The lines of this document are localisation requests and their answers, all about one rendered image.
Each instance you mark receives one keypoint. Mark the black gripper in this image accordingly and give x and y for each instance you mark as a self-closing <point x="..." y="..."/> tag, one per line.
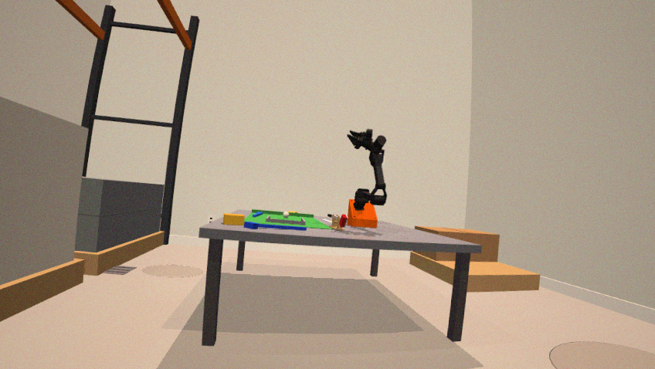
<point x="358" y="139"/>

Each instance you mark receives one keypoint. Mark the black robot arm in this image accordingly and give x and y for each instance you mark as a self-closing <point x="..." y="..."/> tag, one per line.
<point x="362" y="195"/>

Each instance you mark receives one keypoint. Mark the green flat mat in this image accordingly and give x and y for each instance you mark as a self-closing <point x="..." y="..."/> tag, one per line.
<point x="310" y="222"/>

